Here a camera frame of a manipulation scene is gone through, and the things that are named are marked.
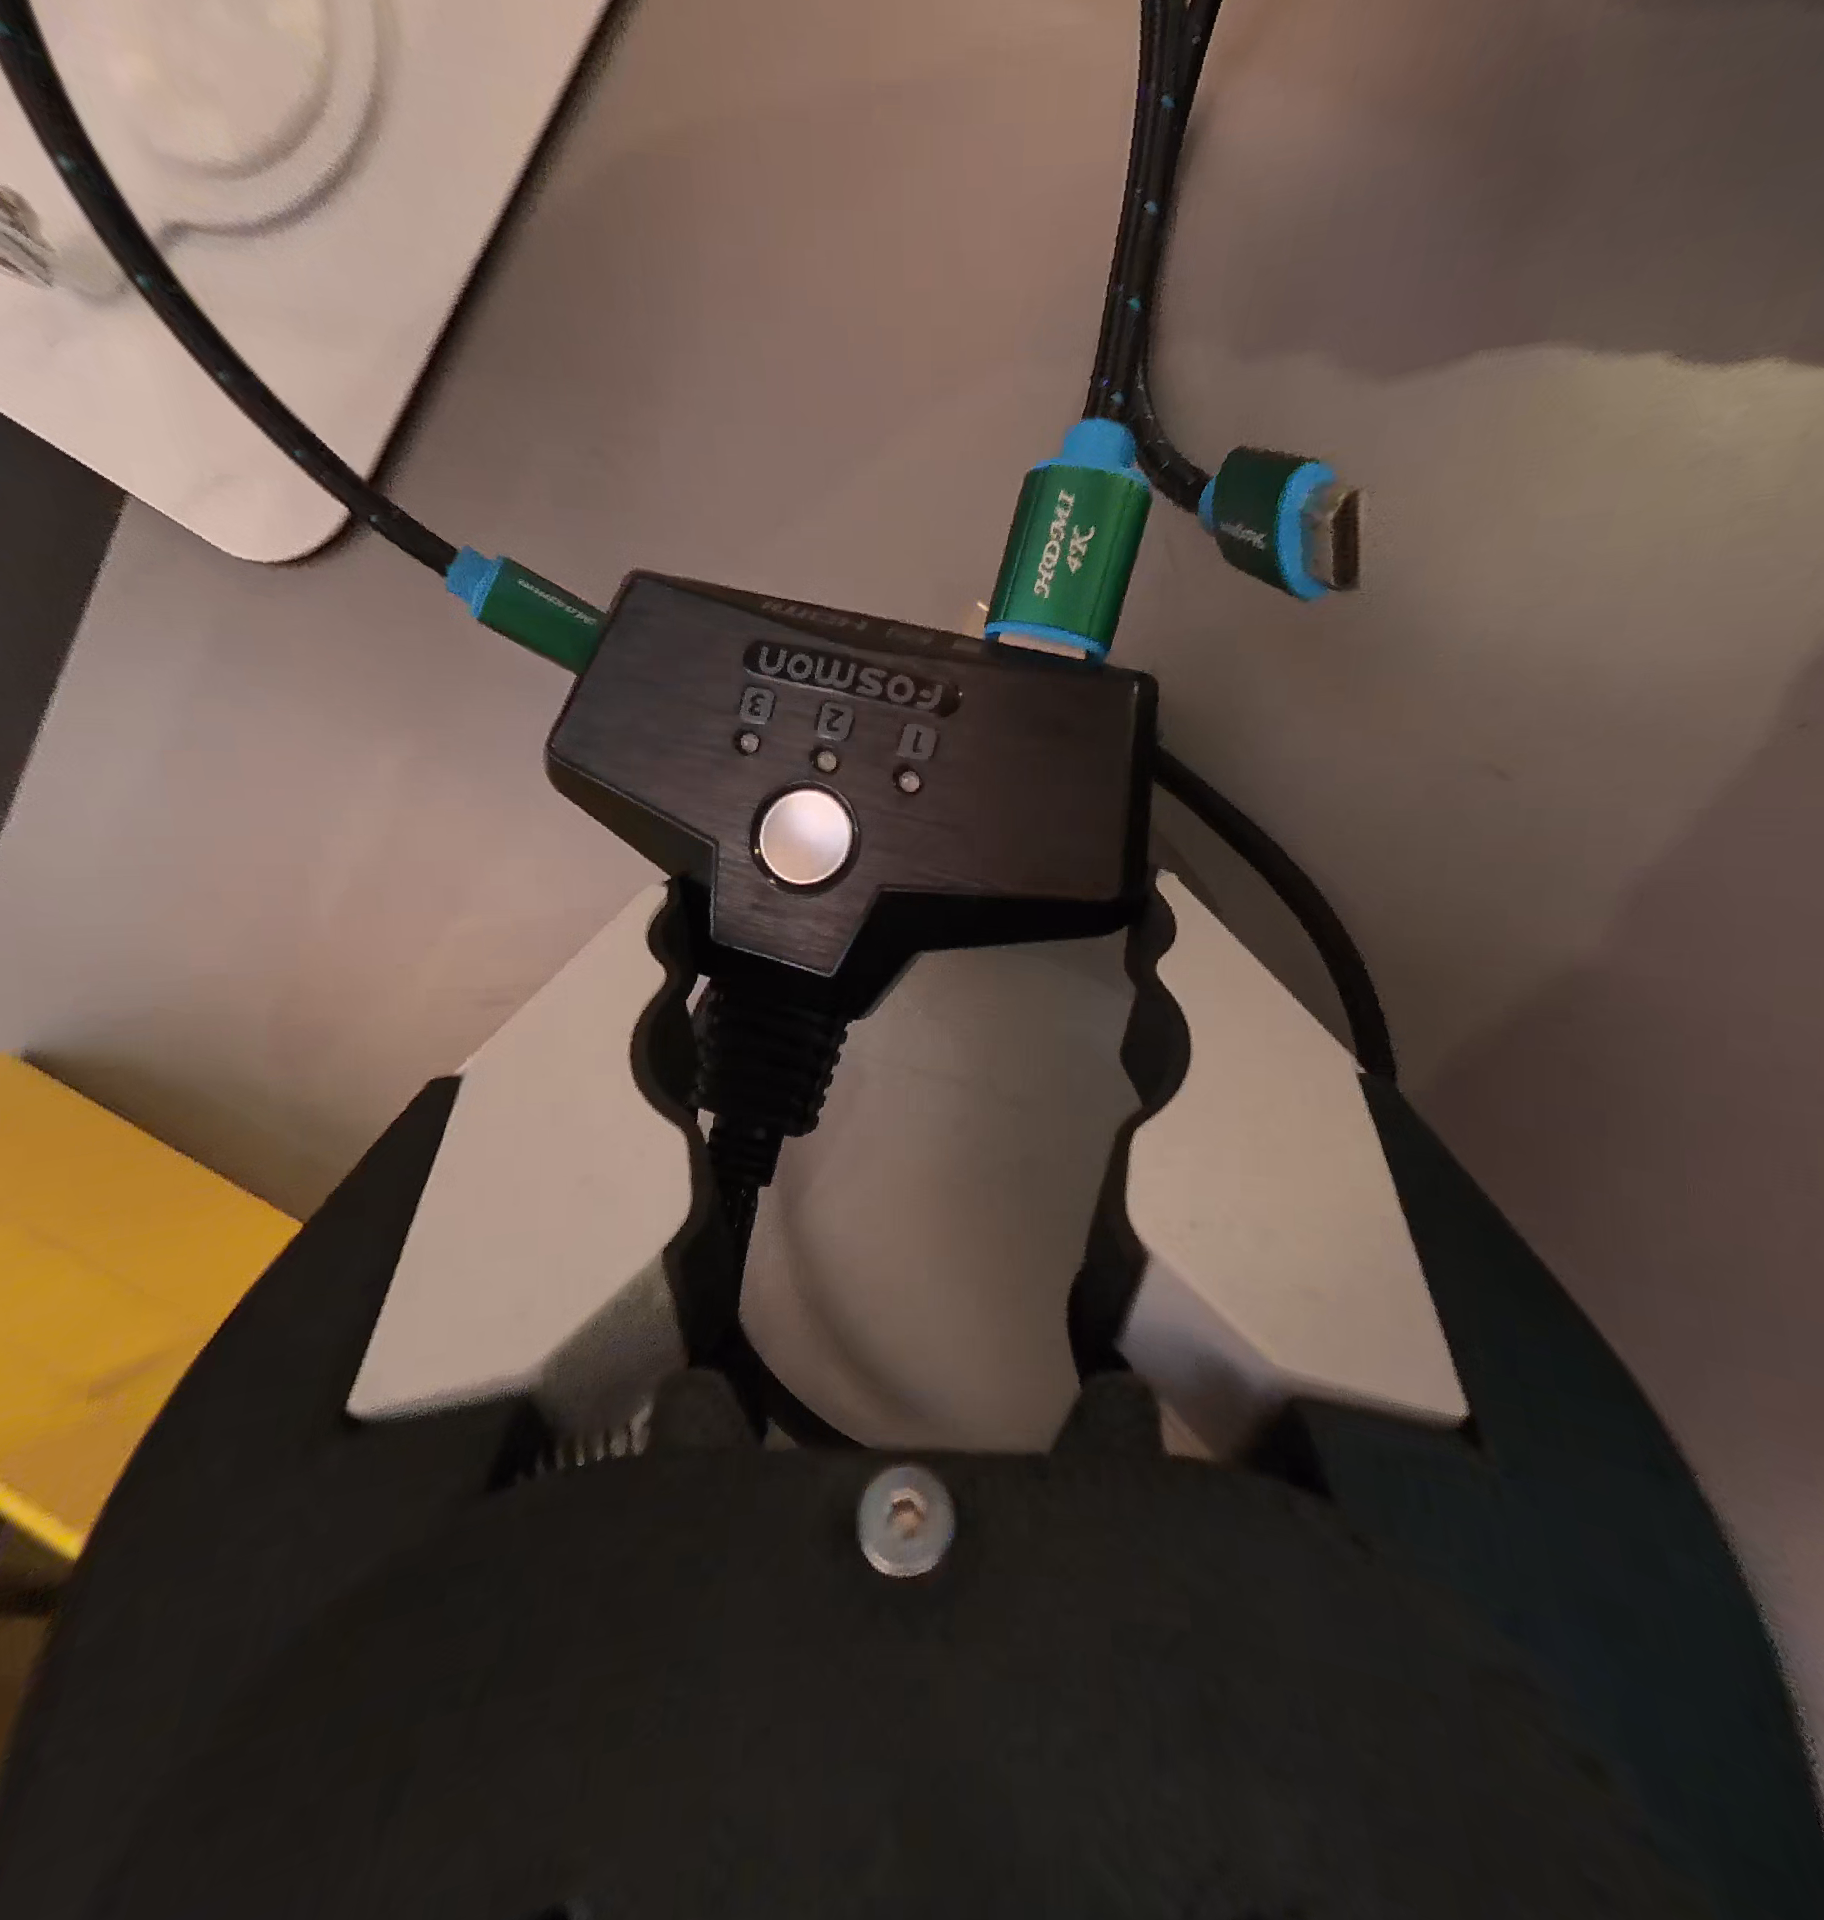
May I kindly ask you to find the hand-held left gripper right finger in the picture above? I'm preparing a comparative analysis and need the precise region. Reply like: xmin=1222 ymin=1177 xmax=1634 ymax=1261
xmin=1071 ymin=873 xmax=1472 ymax=1460

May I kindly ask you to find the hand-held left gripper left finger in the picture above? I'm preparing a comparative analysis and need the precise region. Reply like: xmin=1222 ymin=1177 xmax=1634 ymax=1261
xmin=345 ymin=877 xmax=758 ymax=1454

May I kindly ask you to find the thick black switch cable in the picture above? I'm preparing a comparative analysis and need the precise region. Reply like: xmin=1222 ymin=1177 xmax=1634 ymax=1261
xmin=688 ymin=748 xmax=1404 ymax=1454

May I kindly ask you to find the large yellow plastic bin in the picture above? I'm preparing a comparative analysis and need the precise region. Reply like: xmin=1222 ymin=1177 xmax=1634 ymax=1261
xmin=0 ymin=1049 xmax=308 ymax=1569

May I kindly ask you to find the black HDMI switch box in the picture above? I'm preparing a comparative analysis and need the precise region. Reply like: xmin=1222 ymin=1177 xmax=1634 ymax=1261
xmin=544 ymin=569 xmax=1162 ymax=984

